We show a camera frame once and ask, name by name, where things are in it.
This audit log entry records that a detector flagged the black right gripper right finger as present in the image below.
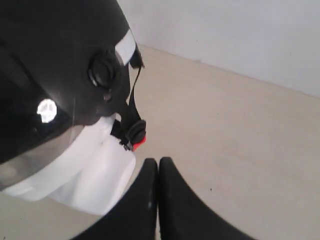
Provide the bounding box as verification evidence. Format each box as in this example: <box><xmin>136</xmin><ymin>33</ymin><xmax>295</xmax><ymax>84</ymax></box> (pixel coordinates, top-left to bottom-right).
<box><xmin>158</xmin><ymin>157</ymin><xmax>252</xmax><ymax>240</ymax></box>

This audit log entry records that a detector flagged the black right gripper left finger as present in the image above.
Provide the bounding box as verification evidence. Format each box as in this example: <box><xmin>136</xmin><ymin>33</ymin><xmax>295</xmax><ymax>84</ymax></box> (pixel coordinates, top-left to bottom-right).
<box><xmin>74</xmin><ymin>158</ymin><xmax>158</xmax><ymax>240</ymax></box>

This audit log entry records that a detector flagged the black helmet with tinted visor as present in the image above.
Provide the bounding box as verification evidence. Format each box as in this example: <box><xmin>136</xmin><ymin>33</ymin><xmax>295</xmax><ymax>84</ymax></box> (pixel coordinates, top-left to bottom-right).
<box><xmin>0</xmin><ymin>0</ymin><xmax>146</xmax><ymax>191</ymax></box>

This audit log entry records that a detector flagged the white mannequin head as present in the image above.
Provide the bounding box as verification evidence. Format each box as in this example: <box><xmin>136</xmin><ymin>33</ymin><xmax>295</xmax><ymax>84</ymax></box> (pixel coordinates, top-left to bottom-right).
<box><xmin>0</xmin><ymin>116</ymin><xmax>136</xmax><ymax>216</ymax></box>

